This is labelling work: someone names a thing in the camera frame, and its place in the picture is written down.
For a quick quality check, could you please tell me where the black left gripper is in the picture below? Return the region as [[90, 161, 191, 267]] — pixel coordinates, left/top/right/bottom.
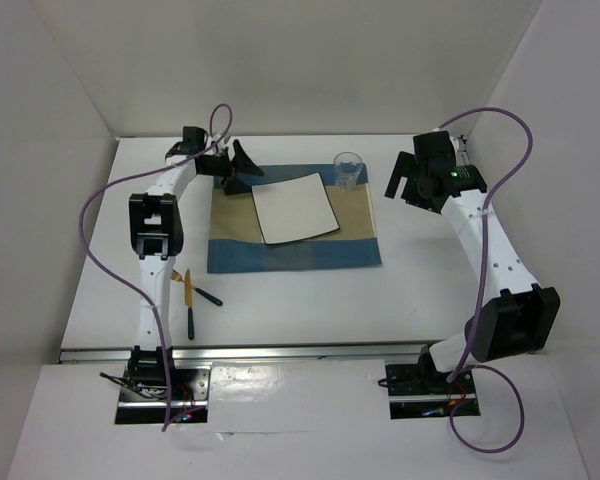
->
[[197, 139, 261, 195]]

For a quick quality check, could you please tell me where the clear plastic cup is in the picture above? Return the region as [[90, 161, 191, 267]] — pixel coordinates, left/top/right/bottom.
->
[[333, 152, 364, 191]]

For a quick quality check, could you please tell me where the white square plate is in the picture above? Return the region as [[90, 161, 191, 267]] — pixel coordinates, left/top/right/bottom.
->
[[252, 173, 339, 245]]

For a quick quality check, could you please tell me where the blue beige striped placemat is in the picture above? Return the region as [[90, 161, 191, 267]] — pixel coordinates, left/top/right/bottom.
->
[[207, 164, 382, 274]]

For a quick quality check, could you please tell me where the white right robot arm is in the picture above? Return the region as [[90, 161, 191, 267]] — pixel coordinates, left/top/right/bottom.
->
[[385, 130, 561, 392]]

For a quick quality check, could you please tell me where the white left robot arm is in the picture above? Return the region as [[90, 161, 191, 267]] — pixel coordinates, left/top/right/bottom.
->
[[128, 127, 264, 399]]

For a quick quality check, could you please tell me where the gold fork green handle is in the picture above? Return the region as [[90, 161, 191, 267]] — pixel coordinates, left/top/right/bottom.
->
[[171, 270, 223, 307]]

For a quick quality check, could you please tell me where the gold knife green handle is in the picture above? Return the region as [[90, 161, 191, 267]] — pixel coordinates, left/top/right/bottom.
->
[[184, 269, 195, 341]]

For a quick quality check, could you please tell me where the aluminium front rail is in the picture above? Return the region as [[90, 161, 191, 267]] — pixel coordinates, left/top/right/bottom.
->
[[58, 339, 531, 364]]

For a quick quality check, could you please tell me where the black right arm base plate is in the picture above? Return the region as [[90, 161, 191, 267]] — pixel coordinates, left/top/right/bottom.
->
[[377, 364, 481, 420]]

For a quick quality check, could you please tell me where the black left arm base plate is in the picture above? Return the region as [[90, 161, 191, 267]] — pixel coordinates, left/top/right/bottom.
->
[[114, 366, 211, 425]]

